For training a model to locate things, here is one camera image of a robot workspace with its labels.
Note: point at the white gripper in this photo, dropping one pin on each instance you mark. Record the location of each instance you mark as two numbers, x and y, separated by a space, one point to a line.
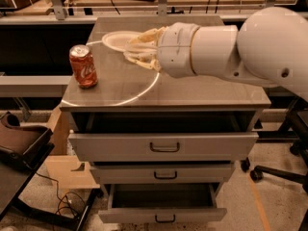
175 49

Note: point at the white paper bowl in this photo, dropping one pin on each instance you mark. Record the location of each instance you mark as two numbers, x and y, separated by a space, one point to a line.
117 40

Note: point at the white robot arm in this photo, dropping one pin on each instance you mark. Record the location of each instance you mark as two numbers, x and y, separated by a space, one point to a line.
269 49

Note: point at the red coke can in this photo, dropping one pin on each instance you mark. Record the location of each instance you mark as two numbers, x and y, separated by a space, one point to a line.
82 64

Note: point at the grey drawer cabinet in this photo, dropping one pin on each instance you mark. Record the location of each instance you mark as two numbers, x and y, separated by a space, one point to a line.
126 87

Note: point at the top grey drawer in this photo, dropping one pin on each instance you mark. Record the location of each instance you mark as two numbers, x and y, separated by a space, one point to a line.
163 136

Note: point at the grey drawer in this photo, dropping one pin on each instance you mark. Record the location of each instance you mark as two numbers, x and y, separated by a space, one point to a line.
162 174
163 136
162 203

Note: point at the middle grey drawer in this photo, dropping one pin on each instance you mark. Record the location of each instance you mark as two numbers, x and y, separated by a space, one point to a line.
162 174

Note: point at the cardboard box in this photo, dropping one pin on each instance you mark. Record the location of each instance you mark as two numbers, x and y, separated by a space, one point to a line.
62 164

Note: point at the bottom grey drawer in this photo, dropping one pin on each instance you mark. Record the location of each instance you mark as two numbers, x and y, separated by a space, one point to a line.
162 203

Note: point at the brown chair seat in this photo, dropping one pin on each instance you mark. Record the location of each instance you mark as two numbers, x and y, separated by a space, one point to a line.
22 147

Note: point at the black office chair base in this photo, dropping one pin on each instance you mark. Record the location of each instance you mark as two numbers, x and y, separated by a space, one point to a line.
272 204

